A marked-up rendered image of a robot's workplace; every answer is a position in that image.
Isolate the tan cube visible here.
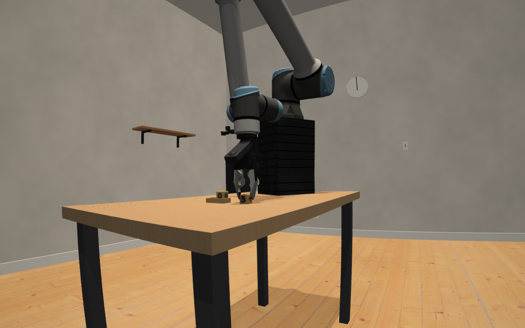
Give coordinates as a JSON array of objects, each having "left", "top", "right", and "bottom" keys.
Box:
[
  {"left": 216, "top": 191, "right": 228, "bottom": 199},
  {"left": 240, "top": 194, "right": 252, "bottom": 204}
]

